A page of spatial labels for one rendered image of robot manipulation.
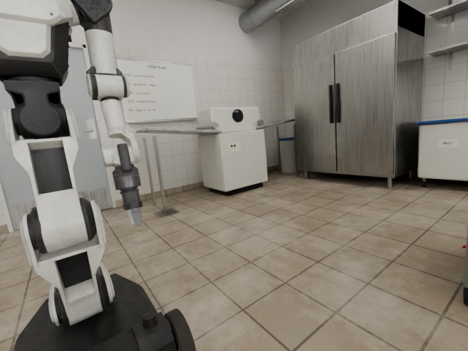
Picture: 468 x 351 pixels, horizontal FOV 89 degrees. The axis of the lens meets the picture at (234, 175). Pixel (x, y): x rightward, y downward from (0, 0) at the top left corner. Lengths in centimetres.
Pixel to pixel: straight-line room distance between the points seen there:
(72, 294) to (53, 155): 47
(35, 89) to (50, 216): 38
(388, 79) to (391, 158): 88
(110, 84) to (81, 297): 74
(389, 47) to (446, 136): 113
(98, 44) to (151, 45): 296
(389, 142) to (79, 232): 307
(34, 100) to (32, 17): 23
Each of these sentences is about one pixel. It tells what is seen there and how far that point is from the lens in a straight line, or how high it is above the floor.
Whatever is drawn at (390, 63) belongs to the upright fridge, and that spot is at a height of 142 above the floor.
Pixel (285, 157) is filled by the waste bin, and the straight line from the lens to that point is 463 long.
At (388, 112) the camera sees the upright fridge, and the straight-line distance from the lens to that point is 328.
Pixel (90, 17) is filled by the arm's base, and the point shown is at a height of 126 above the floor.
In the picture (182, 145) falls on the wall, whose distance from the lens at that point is 387.
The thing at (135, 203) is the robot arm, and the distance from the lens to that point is 90.
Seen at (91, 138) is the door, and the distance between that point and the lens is 359.
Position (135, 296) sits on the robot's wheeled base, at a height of 17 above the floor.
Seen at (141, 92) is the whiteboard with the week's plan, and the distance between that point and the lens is 374.
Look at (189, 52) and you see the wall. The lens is 422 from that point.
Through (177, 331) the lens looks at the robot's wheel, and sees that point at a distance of 101.
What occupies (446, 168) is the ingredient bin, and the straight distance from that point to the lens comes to 343.
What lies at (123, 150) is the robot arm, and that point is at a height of 82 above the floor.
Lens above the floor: 84
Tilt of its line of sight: 10 degrees down
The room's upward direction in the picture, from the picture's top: 6 degrees counter-clockwise
